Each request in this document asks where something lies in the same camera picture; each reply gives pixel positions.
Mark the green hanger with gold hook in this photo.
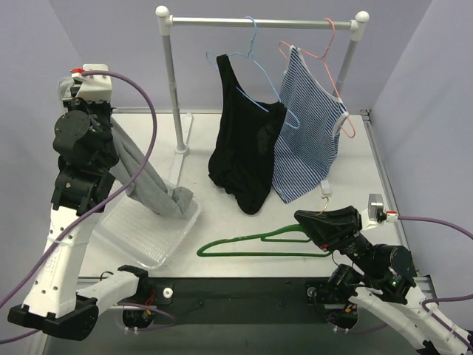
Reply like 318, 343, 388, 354
195, 195, 333, 258

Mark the grey tank top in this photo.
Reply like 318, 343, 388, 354
56, 75, 194, 220

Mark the black tank top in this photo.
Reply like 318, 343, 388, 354
208, 55, 287, 215

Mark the light blue wire hanger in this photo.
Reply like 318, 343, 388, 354
205, 15, 301, 130

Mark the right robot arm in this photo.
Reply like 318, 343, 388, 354
294, 206, 472, 354

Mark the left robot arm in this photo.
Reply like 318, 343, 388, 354
7, 79, 177, 341

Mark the blue white striped tank top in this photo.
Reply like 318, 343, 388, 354
272, 45, 348, 203

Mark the white plastic basket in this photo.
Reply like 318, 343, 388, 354
92, 192, 201, 270

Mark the white clothes rack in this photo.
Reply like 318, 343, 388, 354
155, 5, 370, 184

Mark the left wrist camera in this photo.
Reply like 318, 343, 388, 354
70, 64, 112, 104

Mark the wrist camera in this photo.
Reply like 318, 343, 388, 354
359, 194, 398, 231
70, 64, 112, 104

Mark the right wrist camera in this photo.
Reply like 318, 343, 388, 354
359, 194, 398, 231

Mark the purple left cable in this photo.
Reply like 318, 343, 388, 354
0, 70, 177, 343

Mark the purple cable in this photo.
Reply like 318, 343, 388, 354
0, 70, 177, 343
328, 214, 473, 351

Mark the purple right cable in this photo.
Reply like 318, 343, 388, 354
328, 214, 473, 351

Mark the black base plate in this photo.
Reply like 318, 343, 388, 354
121, 275, 361, 330

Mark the pink wire hanger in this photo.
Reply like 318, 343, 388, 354
278, 18, 366, 139

